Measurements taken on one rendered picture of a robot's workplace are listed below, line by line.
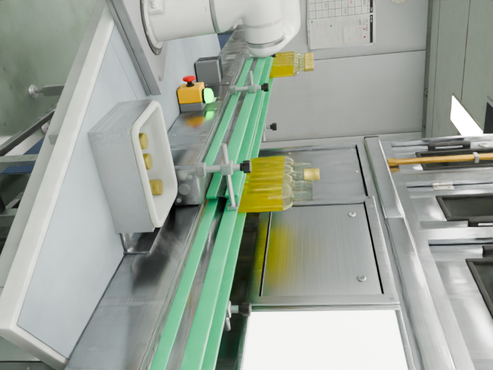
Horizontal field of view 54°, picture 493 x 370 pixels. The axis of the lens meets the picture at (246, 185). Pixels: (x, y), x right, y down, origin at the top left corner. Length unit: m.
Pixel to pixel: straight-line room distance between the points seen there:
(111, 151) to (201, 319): 0.35
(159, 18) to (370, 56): 6.14
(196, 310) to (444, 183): 1.01
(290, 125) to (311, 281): 6.37
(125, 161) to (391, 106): 6.71
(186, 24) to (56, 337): 0.74
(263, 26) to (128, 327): 0.72
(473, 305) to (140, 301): 0.73
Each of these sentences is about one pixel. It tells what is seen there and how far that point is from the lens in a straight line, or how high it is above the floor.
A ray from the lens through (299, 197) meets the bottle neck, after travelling 1.26.
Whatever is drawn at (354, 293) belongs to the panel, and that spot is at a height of 1.23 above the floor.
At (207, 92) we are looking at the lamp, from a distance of 1.50.
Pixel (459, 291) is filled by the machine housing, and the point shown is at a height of 1.47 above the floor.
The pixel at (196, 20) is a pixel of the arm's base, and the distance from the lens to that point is 1.20.
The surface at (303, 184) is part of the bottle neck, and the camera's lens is 1.31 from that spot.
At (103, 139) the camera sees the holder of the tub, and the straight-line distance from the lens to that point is 0.93.
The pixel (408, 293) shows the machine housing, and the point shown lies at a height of 1.34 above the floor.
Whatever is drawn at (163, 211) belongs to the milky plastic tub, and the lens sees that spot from 1.04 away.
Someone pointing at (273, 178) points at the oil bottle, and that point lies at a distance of 1.31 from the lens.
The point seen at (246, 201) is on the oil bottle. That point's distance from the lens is 1.26.
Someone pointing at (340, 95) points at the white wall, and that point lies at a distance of 7.35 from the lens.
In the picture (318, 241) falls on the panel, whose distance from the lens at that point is 1.32.
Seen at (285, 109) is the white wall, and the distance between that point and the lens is 7.40.
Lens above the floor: 1.16
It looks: 9 degrees down
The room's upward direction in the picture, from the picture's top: 87 degrees clockwise
